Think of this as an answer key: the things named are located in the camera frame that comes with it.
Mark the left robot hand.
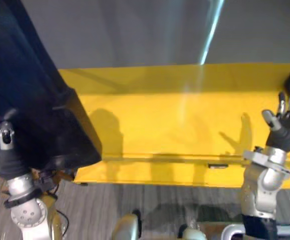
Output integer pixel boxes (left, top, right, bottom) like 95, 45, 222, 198
0, 107, 33, 180

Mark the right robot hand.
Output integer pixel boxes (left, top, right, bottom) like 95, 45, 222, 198
261, 91, 290, 152

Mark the large black plastic housing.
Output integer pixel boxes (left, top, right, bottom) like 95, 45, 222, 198
0, 0, 103, 179

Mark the yellow metal shelf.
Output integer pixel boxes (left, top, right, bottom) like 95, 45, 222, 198
58, 62, 290, 189

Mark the brown cardboard box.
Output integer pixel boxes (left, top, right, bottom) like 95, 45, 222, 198
199, 220, 244, 240

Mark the right silver robot leg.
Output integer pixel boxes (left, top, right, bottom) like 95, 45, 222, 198
177, 216, 206, 240

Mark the silver robot leg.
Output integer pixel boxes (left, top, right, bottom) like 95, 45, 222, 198
111, 208, 142, 240
177, 216, 206, 240

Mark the left silver robot leg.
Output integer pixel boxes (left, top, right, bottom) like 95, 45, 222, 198
111, 208, 142, 240

